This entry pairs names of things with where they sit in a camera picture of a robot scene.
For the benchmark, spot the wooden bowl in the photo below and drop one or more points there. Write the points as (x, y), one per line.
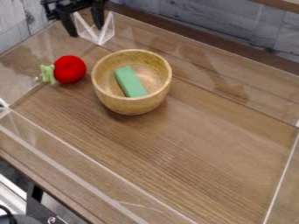
(153, 72)

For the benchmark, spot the clear acrylic corner bracket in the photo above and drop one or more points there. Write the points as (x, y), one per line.
(91, 33)

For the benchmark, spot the clear acrylic tray wall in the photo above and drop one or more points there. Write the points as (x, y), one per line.
(100, 196)

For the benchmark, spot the black metal table frame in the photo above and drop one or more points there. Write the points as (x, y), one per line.
(45, 209)

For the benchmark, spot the green rectangular block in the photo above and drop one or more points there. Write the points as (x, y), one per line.
(129, 83)

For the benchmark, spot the red plush fruit green stem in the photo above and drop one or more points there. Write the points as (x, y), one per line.
(67, 70)

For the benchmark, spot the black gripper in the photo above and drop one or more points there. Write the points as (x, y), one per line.
(57, 9)

